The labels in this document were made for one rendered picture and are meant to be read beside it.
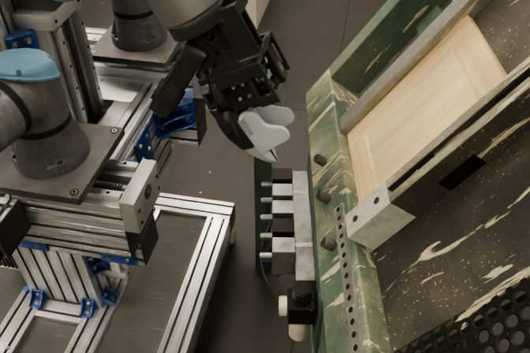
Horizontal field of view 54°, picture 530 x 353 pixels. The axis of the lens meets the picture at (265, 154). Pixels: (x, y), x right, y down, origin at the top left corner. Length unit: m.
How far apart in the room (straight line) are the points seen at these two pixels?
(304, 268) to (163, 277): 0.78
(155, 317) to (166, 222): 0.41
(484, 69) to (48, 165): 0.86
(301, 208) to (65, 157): 0.61
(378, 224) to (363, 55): 0.62
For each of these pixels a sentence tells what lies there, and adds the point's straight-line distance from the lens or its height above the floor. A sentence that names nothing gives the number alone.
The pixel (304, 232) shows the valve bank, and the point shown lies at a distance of 1.32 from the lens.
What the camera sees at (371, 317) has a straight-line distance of 1.01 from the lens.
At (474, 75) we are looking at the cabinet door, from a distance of 1.11.
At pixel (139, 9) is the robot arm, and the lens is 1.42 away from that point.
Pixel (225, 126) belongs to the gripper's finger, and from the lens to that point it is 0.58.
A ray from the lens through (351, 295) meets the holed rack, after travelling 1.04.
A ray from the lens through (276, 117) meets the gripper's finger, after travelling 0.64.
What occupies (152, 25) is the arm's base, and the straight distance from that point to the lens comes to 1.45.
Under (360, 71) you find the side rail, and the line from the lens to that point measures 1.56.
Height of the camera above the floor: 1.75
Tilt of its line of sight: 41 degrees down
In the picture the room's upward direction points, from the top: straight up
